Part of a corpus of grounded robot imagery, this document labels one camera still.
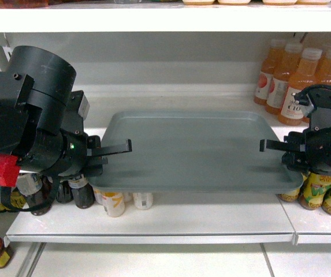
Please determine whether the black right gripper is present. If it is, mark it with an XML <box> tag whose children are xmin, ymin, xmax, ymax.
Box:
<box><xmin>259</xmin><ymin>86</ymin><xmax>331</xmax><ymax>175</ymax></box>

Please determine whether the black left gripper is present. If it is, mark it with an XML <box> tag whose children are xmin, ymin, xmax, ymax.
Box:
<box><xmin>18</xmin><ymin>90</ymin><xmax>132</xmax><ymax>179</ymax></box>

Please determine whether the grey silver serving tray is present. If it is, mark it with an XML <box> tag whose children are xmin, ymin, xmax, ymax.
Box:
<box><xmin>89</xmin><ymin>111</ymin><xmax>303</xmax><ymax>193</ymax></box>

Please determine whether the orange juice bottle front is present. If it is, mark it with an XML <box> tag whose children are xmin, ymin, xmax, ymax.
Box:
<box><xmin>277</xmin><ymin>47</ymin><xmax>322</xmax><ymax>126</ymax></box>

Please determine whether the orange juice bottle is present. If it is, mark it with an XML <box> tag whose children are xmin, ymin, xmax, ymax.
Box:
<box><xmin>254</xmin><ymin>38</ymin><xmax>286</xmax><ymax>106</ymax></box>
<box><xmin>265</xmin><ymin>41</ymin><xmax>303</xmax><ymax>115</ymax></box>
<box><xmin>277</xmin><ymin>47</ymin><xmax>322</xmax><ymax>126</ymax></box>

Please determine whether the yellow white drink bottle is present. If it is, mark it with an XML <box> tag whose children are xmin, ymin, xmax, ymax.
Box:
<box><xmin>93</xmin><ymin>188</ymin><xmax>125</xmax><ymax>218</ymax></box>

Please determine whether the dark drink bottle right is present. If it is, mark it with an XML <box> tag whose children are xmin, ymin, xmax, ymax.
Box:
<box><xmin>68</xmin><ymin>174</ymin><xmax>95</xmax><ymax>209</ymax></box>

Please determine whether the dark drink bottle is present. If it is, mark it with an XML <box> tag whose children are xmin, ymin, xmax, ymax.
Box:
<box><xmin>68</xmin><ymin>174</ymin><xmax>95</xmax><ymax>209</ymax></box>
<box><xmin>16</xmin><ymin>173</ymin><xmax>51</xmax><ymax>207</ymax></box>
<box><xmin>56</xmin><ymin>181</ymin><xmax>73</xmax><ymax>204</ymax></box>

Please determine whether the white labelled drink bottle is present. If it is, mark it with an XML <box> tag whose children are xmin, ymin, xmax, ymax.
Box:
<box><xmin>132</xmin><ymin>193</ymin><xmax>154</xmax><ymax>210</ymax></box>

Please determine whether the dark drink bottle middle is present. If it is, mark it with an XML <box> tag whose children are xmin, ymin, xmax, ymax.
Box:
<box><xmin>56</xmin><ymin>181</ymin><xmax>73</xmax><ymax>204</ymax></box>

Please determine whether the dark drink bottle left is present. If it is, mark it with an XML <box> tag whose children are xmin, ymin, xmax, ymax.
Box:
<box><xmin>16</xmin><ymin>173</ymin><xmax>51</xmax><ymax>207</ymax></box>

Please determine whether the orange juice bottle right edge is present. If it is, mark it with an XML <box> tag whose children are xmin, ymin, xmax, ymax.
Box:
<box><xmin>315</xmin><ymin>49</ymin><xmax>331</xmax><ymax>85</ymax></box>

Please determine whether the white metal shelf unit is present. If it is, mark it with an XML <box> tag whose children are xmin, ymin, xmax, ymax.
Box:
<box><xmin>0</xmin><ymin>1</ymin><xmax>331</xmax><ymax>244</ymax></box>

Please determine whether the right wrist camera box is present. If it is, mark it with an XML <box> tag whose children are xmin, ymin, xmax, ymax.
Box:
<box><xmin>293</xmin><ymin>92</ymin><xmax>314</xmax><ymax>117</ymax></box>

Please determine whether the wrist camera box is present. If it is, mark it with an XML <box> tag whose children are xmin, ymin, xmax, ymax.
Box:
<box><xmin>77</xmin><ymin>91</ymin><xmax>90</xmax><ymax>120</ymax></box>
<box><xmin>293</xmin><ymin>92</ymin><xmax>314</xmax><ymax>117</ymax></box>

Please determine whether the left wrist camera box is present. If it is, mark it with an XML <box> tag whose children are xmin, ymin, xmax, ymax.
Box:
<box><xmin>77</xmin><ymin>91</ymin><xmax>90</xmax><ymax>120</ymax></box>

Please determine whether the black cable loop left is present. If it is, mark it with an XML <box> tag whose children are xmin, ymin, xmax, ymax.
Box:
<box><xmin>0</xmin><ymin>174</ymin><xmax>59</xmax><ymax>214</ymax></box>

